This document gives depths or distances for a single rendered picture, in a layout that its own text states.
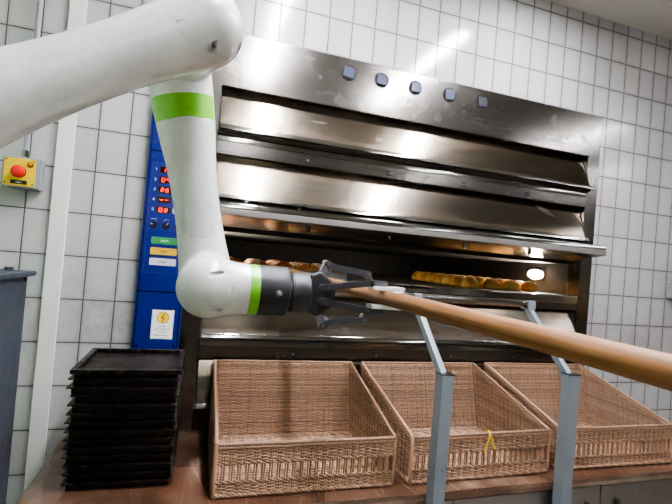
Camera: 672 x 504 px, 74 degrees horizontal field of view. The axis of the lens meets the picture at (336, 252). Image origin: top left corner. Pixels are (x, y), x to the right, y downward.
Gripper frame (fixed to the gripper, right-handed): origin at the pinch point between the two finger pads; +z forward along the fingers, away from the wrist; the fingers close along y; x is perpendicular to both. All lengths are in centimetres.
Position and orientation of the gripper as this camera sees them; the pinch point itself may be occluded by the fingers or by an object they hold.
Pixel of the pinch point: (385, 297)
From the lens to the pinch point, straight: 90.5
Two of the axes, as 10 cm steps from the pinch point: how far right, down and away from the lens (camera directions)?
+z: 9.4, 0.9, 3.2
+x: 3.2, 0.1, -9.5
